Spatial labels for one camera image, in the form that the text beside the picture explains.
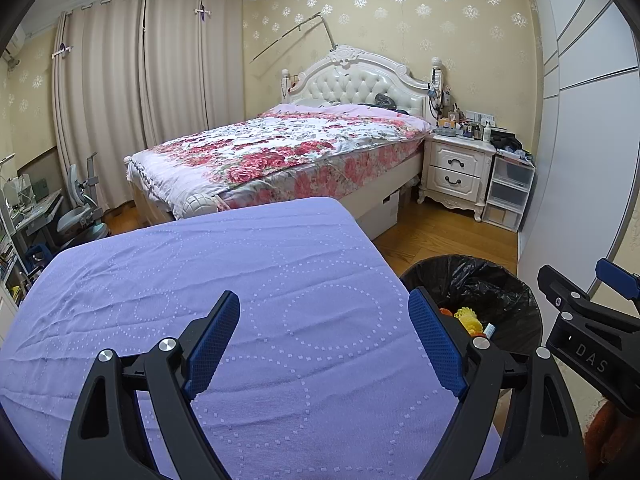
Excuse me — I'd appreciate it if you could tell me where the cluster of bottles and cosmetics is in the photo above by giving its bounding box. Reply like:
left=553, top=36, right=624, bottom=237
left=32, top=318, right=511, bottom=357
left=435, top=102, right=496, bottom=141

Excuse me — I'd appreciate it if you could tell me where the clear plastic drawer unit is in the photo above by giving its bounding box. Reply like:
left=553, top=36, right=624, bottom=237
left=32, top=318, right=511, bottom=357
left=482, top=152, right=536, bottom=233

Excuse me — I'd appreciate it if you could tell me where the grey desk chair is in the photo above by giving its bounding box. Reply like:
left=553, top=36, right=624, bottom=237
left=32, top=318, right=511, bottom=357
left=55, top=152, right=111, bottom=248

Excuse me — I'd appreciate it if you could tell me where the white storage box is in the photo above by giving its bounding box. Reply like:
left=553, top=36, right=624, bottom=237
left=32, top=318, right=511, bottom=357
left=357, top=190, right=401, bottom=241

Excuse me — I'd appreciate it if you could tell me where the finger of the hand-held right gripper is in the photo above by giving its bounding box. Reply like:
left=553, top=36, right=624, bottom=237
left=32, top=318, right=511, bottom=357
left=537, top=264, right=640, bottom=333
left=595, top=258, right=640, bottom=306

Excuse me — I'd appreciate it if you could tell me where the bookshelf with books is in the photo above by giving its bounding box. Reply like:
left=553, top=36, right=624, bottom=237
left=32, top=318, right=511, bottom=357
left=0, top=230, right=31, bottom=306

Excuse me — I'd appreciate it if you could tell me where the grey study desk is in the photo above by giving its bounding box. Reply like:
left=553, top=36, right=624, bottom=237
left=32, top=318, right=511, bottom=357
left=0, top=175, right=66, bottom=241

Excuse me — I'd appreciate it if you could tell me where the beige curtain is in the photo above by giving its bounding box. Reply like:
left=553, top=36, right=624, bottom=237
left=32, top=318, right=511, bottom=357
left=52, top=0, right=151, bottom=211
left=142, top=0, right=246, bottom=146

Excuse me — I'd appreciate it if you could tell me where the bin with black bag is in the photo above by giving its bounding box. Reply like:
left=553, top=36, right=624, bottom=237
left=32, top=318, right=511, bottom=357
left=399, top=255, right=543, bottom=356

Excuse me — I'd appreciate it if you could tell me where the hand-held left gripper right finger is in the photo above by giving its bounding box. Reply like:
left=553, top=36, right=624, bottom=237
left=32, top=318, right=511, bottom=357
left=407, top=287, right=586, bottom=480

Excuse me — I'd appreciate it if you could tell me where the white wardrobe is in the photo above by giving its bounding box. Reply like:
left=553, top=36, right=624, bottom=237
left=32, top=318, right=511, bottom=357
left=517, top=0, right=640, bottom=301

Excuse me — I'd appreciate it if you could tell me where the white bed with tufted headboard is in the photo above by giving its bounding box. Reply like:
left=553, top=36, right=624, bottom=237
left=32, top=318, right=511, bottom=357
left=124, top=45, right=443, bottom=241

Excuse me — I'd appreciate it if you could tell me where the white nightstand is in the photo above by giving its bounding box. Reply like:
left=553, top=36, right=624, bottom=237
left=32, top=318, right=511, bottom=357
left=417, top=130, right=498, bottom=223

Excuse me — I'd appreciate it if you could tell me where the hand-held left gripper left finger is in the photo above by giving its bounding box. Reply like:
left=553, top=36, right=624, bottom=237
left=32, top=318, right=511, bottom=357
left=62, top=290, right=241, bottom=480

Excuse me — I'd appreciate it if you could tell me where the black bag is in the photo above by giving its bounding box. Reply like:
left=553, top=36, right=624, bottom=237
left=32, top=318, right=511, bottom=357
left=490, top=130, right=523, bottom=153

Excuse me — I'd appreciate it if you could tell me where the thin metal pole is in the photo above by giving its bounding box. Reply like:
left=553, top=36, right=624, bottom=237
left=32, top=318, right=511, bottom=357
left=250, top=12, right=337, bottom=63

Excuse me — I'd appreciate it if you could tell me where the yellow foam fruit net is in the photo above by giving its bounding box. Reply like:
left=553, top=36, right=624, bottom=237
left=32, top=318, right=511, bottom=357
left=452, top=306, right=485, bottom=337

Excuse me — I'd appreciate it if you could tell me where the purple tablecloth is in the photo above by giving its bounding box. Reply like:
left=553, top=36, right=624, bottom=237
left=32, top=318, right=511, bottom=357
left=0, top=196, right=503, bottom=480

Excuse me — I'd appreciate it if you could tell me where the floral bedspread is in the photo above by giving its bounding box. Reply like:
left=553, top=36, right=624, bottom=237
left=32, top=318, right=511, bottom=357
left=125, top=102, right=433, bottom=211

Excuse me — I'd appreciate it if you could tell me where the white air conditioner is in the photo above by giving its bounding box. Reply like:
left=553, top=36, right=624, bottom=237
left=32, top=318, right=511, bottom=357
left=2, top=30, right=28, bottom=58

